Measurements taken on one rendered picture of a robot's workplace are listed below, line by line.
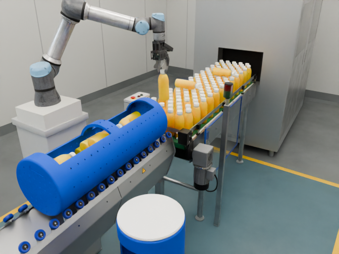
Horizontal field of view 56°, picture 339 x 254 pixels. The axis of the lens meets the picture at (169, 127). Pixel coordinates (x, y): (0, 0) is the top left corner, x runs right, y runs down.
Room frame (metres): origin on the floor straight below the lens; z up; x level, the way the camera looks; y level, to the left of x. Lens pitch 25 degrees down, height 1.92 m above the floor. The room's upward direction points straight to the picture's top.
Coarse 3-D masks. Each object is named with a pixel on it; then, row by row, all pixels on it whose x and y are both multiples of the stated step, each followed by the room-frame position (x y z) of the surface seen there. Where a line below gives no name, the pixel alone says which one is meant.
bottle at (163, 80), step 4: (160, 76) 1.98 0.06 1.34; (164, 76) 1.97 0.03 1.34; (160, 80) 1.97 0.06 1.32; (164, 80) 1.96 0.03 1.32; (168, 80) 2.00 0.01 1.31; (160, 84) 1.97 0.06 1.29; (164, 84) 1.96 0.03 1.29; (168, 84) 1.99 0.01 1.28; (160, 88) 1.97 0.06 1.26; (164, 88) 1.96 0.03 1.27; (168, 88) 1.98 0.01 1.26; (160, 92) 1.97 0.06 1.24; (164, 92) 1.96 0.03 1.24; (168, 92) 1.98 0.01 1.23; (160, 96) 1.97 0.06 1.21; (164, 96) 1.96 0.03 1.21; (168, 96) 1.98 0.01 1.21; (164, 100) 1.96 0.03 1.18
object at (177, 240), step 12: (180, 228) 0.96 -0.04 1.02; (120, 240) 0.95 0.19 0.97; (132, 240) 0.90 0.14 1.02; (168, 240) 0.91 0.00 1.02; (180, 240) 0.95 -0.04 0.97; (132, 252) 1.12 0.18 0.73; (144, 252) 0.89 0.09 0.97; (156, 252) 0.89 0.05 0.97; (168, 252) 0.91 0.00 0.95; (180, 252) 0.95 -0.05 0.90
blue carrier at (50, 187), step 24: (96, 120) 1.55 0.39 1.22; (144, 120) 1.64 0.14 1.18; (72, 144) 1.48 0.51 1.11; (96, 144) 1.33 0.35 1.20; (120, 144) 1.42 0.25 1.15; (144, 144) 1.59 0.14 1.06; (24, 168) 1.16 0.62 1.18; (48, 168) 1.10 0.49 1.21; (72, 168) 1.16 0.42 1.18; (96, 168) 1.25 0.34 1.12; (24, 192) 1.18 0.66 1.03; (48, 192) 1.09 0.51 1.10; (72, 192) 1.11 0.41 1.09
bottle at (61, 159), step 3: (60, 156) 1.24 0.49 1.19; (63, 156) 1.24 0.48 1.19; (66, 156) 1.25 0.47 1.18; (69, 156) 1.26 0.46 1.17; (72, 156) 1.28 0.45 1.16; (54, 159) 1.21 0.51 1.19; (57, 159) 1.21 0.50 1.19; (60, 159) 1.22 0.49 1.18; (63, 159) 1.22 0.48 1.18; (66, 159) 1.23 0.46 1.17; (60, 162) 1.20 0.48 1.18
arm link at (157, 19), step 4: (152, 16) 1.97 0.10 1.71; (156, 16) 1.95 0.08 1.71; (160, 16) 1.96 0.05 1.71; (152, 20) 1.95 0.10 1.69; (156, 20) 1.95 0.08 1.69; (160, 20) 1.95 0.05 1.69; (152, 24) 1.95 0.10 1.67; (156, 24) 1.95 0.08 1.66; (160, 24) 1.95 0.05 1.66; (164, 24) 1.98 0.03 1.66; (152, 28) 1.96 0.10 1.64; (156, 28) 1.95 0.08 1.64; (160, 28) 1.95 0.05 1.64; (164, 28) 1.98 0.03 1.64; (156, 32) 1.95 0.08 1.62; (160, 32) 1.95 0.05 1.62
